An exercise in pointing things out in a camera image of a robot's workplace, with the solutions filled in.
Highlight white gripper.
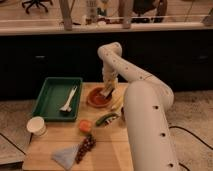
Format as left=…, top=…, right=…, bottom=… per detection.
left=103, top=72, right=118, bottom=88

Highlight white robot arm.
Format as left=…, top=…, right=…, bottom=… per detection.
left=97, top=42, right=180, bottom=171

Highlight red bowl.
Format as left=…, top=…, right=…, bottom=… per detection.
left=87, top=87, right=112, bottom=108

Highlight yellow toy banana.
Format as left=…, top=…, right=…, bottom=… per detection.
left=111, top=96, right=123, bottom=111

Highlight green toy cucumber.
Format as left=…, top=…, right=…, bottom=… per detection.
left=95, top=113, right=119, bottom=126

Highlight orange toy fruit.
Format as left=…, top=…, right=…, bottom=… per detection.
left=79, top=120, right=92, bottom=133

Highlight green plastic tray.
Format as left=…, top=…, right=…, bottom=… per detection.
left=32, top=77, right=82, bottom=122

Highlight purple toy grapes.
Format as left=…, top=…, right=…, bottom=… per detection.
left=75, top=134, right=96, bottom=164

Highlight dark cabinet counter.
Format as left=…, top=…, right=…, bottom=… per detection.
left=0, top=29, right=213, bottom=100

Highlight white paper cup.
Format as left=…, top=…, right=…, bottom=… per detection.
left=26, top=116, right=46, bottom=136

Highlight grey-blue cloth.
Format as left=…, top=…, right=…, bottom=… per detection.
left=51, top=145, right=79, bottom=171

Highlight black office chair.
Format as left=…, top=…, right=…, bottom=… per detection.
left=21, top=0, right=53, bottom=14

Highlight black cable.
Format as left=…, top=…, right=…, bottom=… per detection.
left=168, top=125, right=213, bottom=171

